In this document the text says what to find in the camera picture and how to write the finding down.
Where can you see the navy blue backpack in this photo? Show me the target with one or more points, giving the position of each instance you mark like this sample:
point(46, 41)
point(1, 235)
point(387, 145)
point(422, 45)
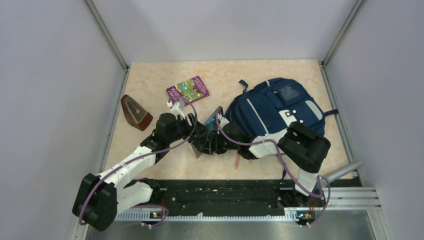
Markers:
point(273, 105)

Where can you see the brown wedge stand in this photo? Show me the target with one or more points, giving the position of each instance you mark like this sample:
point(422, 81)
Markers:
point(134, 113)

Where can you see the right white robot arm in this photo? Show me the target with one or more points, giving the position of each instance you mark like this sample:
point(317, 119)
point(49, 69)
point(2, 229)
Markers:
point(304, 146)

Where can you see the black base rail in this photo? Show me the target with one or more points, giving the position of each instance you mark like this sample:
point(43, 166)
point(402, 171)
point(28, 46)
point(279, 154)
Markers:
point(229, 198)

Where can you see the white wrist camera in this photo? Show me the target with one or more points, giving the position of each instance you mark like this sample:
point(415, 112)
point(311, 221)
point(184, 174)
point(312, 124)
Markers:
point(176, 108)
point(222, 120)

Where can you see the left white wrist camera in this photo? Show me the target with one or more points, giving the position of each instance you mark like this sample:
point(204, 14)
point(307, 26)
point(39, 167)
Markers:
point(176, 108)

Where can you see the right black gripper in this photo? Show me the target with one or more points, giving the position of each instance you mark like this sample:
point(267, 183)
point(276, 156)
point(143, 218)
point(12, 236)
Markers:
point(212, 144)

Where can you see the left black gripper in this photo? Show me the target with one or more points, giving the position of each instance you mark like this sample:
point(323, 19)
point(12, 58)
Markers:
point(191, 129)

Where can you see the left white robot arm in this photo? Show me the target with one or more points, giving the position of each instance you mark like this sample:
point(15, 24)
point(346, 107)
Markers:
point(101, 197)

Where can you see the purple picture book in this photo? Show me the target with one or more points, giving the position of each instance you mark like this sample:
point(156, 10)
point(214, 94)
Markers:
point(191, 90)

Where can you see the dark blue book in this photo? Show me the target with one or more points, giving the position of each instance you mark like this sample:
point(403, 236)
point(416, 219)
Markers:
point(210, 123)

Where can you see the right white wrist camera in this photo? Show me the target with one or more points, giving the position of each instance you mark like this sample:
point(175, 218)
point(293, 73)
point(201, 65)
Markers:
point(222, 120)

